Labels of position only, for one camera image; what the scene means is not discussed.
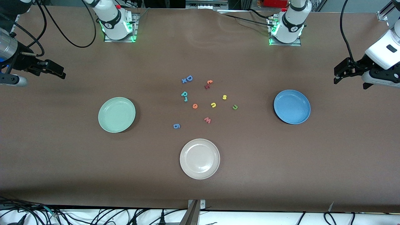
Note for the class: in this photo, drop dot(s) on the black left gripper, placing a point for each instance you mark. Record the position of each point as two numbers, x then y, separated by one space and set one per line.
358 65

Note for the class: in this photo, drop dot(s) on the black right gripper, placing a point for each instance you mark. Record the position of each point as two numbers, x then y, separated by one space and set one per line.
22 61

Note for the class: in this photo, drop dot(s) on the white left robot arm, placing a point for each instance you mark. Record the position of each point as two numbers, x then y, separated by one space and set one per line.
290 29

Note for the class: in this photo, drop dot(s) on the blue plate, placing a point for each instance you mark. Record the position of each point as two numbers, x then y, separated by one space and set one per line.
297 100

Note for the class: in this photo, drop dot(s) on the pale green plate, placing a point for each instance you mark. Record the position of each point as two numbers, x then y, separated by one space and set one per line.
115 120

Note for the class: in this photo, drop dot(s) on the red box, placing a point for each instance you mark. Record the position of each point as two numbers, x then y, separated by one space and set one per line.
275 3

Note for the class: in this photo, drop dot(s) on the blue foam digit 6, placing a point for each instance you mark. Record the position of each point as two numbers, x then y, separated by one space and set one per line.
174 126

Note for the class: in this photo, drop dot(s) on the grey tape strip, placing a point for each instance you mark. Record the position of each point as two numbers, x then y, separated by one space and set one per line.
331 207

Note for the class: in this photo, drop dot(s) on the pink foam letter w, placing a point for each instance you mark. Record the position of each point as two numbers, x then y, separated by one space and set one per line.
207 120

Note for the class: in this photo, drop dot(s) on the grey equipment rack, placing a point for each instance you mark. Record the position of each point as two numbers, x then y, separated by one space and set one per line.
206 4

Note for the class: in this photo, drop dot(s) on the beige plate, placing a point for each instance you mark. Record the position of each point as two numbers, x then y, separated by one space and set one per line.
200 159

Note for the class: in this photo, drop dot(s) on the aluminium frame profile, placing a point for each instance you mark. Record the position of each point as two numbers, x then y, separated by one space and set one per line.
382 15

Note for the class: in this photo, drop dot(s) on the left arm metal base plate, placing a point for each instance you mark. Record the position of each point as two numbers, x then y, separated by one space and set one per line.
287 44

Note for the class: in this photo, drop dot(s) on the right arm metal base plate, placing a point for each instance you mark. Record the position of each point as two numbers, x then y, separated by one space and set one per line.
135 28

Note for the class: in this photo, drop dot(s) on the metal table edge bracket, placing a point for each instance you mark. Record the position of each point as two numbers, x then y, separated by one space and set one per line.
192 214

